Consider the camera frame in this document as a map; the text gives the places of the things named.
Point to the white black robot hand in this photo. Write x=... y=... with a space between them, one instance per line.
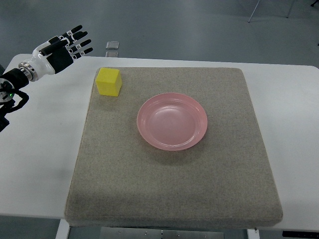
x=53 y=56

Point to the yellow foam block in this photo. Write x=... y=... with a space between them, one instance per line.
x=109 y=82

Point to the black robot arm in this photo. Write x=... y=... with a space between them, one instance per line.
x=11 y=96

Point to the pink plate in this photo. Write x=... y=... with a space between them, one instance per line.
x=172 y=121

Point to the clear floor socket cover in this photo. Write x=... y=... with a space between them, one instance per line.
x=114 y=45

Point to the white chair leg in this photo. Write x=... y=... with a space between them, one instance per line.
x=252 y=14

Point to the beige fabric mat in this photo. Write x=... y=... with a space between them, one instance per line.
x=224 y=181

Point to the grey chair leg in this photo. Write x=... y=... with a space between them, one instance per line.
x=290 y=8

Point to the metal table frame bracket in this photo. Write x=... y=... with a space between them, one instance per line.
x=135 y=233

